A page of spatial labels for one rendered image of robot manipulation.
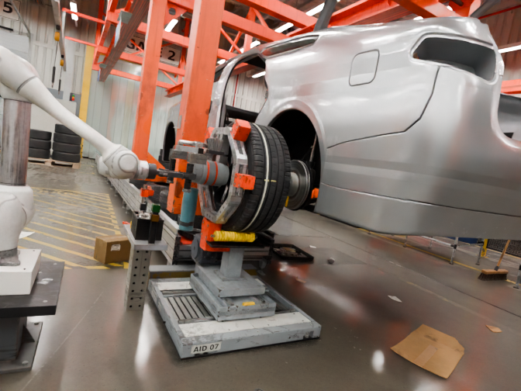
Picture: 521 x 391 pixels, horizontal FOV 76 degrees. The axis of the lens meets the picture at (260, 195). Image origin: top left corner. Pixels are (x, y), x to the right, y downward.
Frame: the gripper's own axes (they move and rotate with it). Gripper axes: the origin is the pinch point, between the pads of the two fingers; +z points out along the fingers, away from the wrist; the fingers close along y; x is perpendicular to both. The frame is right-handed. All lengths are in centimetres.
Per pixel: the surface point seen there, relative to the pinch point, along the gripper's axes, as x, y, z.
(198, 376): -83, 40, 4
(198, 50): 77, -56, 12
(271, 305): -68, 12, 56
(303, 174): 10, -2, 72
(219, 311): -68, 12, 23
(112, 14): 253, -605, -8
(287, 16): 241, -305, 217
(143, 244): -38.2, -6.3, -16.4
